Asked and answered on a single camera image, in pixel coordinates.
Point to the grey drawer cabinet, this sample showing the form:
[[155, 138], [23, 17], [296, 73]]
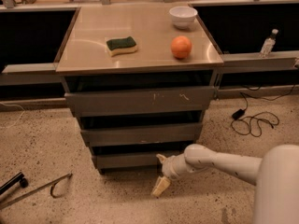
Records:
[[86, 66]]

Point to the grey metal rod with hook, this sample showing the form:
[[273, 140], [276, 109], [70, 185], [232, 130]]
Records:
[[51, 185]]

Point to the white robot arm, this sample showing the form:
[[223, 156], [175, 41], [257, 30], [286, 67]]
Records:
[[275, 177]]

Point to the orange fruit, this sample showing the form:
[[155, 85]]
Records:
[[181, 47]]

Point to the grey middle drawer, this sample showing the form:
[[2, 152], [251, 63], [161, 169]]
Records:
[[142, 135]]

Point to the black caster wheel leg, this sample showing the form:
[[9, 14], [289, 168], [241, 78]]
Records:
[[18, 178]]

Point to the grey drawer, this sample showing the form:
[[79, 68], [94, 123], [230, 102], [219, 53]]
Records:
[[142, 135], [110, 103], [128, 160]]

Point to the white bowl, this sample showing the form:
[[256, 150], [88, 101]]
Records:
[[182, 17]]

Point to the clear plastic water bottle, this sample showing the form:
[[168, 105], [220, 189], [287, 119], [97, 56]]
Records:
[[269, 43]]

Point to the grey bottom drawer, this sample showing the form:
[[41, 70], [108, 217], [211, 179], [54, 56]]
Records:
[[128, 160]]

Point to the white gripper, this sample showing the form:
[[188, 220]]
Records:
[[168, 168]]

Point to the green yellow sponge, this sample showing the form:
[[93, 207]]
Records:
[[119, 46]]

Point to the grey top drawer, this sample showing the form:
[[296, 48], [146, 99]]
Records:
[[110, 103]]

